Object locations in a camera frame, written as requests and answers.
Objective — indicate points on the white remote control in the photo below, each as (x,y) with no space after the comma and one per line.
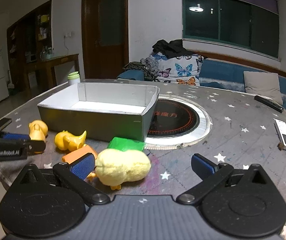
(283,133)

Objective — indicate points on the black remote control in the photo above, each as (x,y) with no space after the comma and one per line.
(268,103)

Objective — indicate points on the orange toy block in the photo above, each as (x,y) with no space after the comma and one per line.
(79,152)

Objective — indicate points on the grey cardboard box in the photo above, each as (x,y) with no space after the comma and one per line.
(95,127)

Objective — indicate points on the grey pillow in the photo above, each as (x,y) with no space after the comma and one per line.
(260,85)

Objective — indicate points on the butterfly print pillow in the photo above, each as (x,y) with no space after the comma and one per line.
(183,70)

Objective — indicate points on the small brown object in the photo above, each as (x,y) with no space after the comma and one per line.
(280,146)

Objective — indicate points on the brown wooden door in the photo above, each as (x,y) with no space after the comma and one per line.
(108,30)

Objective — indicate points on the yellow plush chick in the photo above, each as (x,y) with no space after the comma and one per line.
(123,165)

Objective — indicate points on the dark wooden shelf cabinet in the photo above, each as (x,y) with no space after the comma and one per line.
(25,40)

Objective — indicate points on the wall socket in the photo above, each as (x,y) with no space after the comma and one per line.
(68,35)

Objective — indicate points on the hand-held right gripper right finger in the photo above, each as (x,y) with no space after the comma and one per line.
(204,166)

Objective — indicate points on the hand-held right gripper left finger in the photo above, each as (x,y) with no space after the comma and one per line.
(83,166)

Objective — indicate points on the yellow toy duck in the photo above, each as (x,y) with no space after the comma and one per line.
(65,141)
(39,130)

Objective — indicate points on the round black induction cooktop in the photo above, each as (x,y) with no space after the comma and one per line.
(178,120)

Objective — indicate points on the grey star-print tablecloth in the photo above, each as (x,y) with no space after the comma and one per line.
(245,120)

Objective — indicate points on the white jar with green lid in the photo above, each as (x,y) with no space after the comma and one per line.
(73,78)

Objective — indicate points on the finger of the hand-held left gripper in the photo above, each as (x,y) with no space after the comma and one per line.
(36,147)
(15,136)

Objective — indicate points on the green plastic toy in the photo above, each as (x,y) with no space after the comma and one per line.
(123,143)

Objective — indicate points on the dark window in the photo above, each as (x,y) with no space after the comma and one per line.
(233,22)

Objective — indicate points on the dark smartphone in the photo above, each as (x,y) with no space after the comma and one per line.
(1,123)

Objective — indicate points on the blue sofa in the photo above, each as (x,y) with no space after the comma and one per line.
(220,72)

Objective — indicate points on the wooden side desk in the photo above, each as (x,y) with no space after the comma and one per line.
(50,61)

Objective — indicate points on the dark patterned clothes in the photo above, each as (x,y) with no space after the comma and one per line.
(143,67)

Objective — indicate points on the black clothes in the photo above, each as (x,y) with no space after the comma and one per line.
(173,47)

